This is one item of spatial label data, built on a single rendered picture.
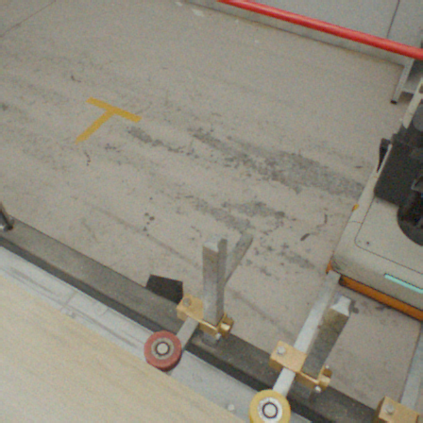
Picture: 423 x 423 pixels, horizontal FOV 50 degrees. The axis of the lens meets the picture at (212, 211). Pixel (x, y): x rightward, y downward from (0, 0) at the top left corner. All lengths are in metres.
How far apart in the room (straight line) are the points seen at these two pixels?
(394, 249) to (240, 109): 1.39
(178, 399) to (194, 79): 2.48
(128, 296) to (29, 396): 0.41
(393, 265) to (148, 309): 1.07
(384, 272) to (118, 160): 1.52
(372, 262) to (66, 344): 1.30
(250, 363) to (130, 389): 0.35
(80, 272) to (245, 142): 1.58
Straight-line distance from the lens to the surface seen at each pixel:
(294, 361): 1.09
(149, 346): 1.02
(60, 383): 1.03
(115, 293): 1.32
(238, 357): 1.22
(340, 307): 0.81
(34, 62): 3.53
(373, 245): 2.01
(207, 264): 0.89
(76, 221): 2.41
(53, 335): 1.08
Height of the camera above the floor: 1.84
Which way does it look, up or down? 52 degrees down
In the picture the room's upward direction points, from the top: 1 degrees clockwise
